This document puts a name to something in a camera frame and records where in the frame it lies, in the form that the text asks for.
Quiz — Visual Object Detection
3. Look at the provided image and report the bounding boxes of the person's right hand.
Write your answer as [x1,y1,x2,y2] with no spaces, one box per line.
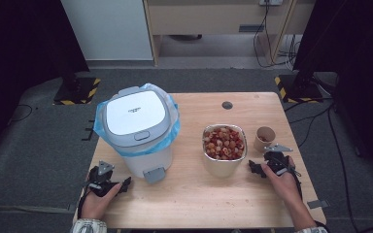
[260,156,302,204]

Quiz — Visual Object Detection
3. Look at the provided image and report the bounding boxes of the black table bracket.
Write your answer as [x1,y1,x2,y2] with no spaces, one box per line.
[81,118,96,142]

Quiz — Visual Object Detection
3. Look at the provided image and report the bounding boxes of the blue bin bag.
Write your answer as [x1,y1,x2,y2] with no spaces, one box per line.
[92,83,182,158]

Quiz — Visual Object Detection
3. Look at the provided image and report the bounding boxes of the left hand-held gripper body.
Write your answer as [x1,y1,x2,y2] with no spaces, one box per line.
[85,160,121,198]

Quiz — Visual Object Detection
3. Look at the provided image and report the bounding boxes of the person's left hand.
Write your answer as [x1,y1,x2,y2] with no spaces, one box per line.
[81,183,122,221]

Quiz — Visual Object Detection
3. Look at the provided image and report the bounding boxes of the patterned white sleeve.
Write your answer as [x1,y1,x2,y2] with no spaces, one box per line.
[70,218,108,233]
[293,225,328,233]

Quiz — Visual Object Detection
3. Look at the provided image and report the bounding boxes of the white bin lid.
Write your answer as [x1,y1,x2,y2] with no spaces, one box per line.
[105,85,173,148]

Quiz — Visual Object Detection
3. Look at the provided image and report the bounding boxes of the white pedal bin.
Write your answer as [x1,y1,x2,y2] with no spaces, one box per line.
[92,83,182,185]

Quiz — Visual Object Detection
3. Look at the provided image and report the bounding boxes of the metal bowl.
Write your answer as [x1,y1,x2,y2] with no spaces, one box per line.
[202,123,249,179]

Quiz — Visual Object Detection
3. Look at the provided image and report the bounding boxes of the white cabinet panel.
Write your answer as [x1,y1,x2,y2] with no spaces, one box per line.
[60,0,154,62]

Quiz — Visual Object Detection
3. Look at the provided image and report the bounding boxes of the pile of red beige food scraps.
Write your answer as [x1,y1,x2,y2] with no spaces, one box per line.
[203,125,246,161]

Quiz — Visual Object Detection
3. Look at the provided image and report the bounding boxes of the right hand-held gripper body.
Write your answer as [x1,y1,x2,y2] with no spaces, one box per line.
[263,144,294,176]

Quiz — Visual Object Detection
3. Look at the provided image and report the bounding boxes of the bundle of thin cables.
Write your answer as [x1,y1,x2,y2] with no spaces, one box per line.
[277,33,303,66]

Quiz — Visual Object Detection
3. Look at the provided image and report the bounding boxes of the brown paper cup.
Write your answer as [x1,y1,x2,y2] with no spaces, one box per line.
[253,125,277,153]

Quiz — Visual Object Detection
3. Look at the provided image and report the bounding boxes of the black wrist strap cable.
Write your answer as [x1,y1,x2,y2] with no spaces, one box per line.
[288,163,304,199]
[77,185,92,219]

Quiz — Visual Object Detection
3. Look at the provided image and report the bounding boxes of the black power cable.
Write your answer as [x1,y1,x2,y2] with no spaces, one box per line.
[253,1,294,70]

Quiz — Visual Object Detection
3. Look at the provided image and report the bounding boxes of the white power strip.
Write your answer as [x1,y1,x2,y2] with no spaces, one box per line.
[259,0,284,7]

